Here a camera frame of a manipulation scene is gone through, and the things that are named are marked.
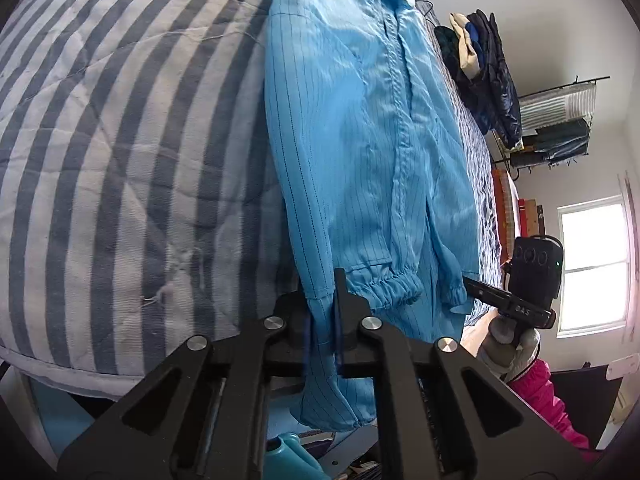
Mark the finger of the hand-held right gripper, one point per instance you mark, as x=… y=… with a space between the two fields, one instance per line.
x=485 y=290

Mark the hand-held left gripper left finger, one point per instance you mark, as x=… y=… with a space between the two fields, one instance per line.
x=292 y=332

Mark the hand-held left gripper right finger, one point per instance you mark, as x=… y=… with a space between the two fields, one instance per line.
x=339 y=330

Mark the blue pinstriped work coat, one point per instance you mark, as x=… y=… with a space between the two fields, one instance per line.
x=340 y=135

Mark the person's right forearm pink sleeve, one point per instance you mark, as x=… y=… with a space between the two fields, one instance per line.
x=545 y=400

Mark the dark folded clothes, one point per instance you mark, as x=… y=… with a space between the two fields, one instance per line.
x=555 y=142

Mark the black metal clothes rack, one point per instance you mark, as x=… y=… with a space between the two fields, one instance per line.
x=560 y=87

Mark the person's right hand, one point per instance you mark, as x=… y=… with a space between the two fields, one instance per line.
x=502 y=355

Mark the window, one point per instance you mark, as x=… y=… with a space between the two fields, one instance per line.
x=595 y=265

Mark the orange striped cloth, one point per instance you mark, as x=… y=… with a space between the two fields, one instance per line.
x=504 y=200

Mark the lattice-patterned blanket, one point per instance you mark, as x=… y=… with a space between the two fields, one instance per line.
x=480 y=160

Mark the blue plastic jug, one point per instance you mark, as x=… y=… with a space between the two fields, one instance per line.
x=290 y=457

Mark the white striped folded cloth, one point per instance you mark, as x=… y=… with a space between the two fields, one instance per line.
x=557 y=105

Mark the dark navy puffer jacket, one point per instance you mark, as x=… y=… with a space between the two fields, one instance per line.
x=497 y=90

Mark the cream cloth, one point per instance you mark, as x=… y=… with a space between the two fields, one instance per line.
x=467 y=55

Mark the royal blue cloth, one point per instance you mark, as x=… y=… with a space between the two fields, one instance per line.
x=475 y=40

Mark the dark green plaid cloth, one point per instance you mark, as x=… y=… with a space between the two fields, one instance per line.
x=450 y=47

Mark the blue white striped quilt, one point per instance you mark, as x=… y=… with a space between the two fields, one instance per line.
x=125 y=160

